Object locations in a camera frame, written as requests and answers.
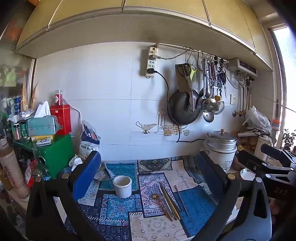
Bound metal skimmer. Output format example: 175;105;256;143
201;97;217;113

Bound white plastic spatula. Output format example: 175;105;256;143
158;185;178;220

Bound black power cable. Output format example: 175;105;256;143
150;69;207;143

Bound brown paper tube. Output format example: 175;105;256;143
0;136;30;202

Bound golden chopstick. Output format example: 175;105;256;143
161;184;181;219

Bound crumpled white tissue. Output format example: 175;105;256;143
69;155;83;172

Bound red tin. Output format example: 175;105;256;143
50;104;72;135

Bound metal ladle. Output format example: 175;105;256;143
203;58;215;122

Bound green peeler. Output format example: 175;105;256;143
190;62;198;81

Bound white rice cooker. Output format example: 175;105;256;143
203;129;238;172

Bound white power strip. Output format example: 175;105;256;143
145;46;158;79

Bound white round device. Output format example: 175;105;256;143
36;137;53;147

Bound window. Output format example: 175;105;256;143
269;25;296;153

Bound green box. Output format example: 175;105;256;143
35;134;75;180

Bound white flour bag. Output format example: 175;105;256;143
79;120;101;161

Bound potted plant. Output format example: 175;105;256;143
282;129;296;151

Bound metal hanging rail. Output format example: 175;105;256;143
155;42;229;63

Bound gold spoon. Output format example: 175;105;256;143
151;194;166;209

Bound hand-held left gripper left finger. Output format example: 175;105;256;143
25;151;109;241

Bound grey chopstick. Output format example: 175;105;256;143
174;185;190;218

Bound clear plastic bag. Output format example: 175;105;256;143
242;106;271;134

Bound white water heater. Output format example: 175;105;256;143
226;57;258;77

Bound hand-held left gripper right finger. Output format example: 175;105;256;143
192;151;273;241

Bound white bowl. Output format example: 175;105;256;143
240;168;256;181

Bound patterned blue table mat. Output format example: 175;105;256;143
65;156;238;241

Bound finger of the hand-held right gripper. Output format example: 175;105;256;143
236;150;295;179
260;143;296;166

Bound white kettle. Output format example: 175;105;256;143
253;134;273;163

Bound yellow wall cabinet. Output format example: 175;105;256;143
15;0;274;72

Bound teal tissue box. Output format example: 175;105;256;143
26;100;60;138

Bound black scissors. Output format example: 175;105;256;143
217;67;228;98

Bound hanging scissors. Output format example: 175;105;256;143
175;63;197;92

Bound black wok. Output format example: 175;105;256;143
168;86;201;126

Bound white ceramic cup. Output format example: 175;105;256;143
112;175;133;198

